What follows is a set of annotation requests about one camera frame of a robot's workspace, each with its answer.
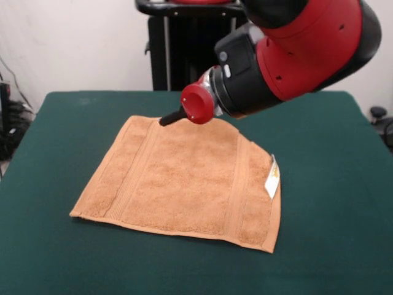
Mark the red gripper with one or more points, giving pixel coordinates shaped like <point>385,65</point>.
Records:
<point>196,103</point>

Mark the tan terry towel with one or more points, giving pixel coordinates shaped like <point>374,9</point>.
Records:
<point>184,178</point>

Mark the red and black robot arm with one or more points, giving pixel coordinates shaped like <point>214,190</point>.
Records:
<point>291,55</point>

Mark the dark green table cloth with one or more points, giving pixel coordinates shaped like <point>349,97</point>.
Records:
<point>92,261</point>

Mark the black electronics box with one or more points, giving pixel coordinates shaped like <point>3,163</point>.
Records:
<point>4,104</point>

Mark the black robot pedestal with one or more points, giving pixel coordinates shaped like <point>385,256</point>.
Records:
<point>184,55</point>

